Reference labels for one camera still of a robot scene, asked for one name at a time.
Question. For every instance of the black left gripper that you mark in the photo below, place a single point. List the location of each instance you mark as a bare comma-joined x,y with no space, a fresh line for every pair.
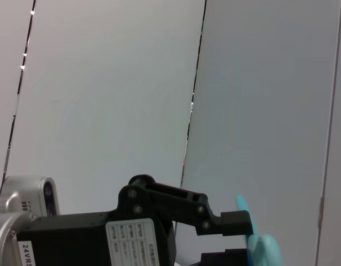
76,241

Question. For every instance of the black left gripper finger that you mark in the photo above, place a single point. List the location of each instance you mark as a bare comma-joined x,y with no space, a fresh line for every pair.
234,223
226,259

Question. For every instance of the blue capped scissors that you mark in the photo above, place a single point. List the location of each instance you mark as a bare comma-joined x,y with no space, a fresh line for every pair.
266,249

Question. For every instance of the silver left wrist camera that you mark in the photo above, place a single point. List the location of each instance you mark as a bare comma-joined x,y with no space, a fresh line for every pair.
29,191

